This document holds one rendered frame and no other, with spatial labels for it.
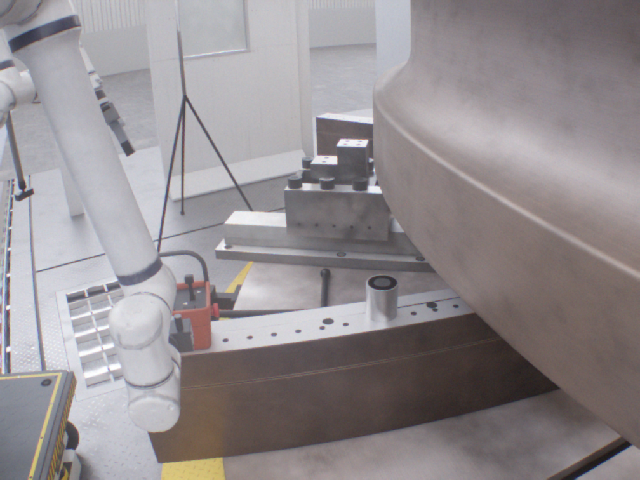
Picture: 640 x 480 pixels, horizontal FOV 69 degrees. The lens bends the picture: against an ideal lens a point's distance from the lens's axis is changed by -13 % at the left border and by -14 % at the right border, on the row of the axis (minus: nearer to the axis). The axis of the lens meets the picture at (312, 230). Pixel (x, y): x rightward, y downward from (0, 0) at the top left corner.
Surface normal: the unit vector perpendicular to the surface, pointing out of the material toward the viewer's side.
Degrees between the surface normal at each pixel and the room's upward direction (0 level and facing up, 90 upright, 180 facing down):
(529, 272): 90
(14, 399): 0
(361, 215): 90
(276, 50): 90
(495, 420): 0
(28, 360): 0
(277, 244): 90
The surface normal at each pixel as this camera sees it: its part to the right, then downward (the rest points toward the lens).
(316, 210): -0.21, 0.42
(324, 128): -0.57, 0.36
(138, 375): 0.11, 0.40
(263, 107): 0.49, 0.35
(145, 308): 0.11, -0.88
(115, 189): 0.76, 0.10
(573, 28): -0.95, 0.16
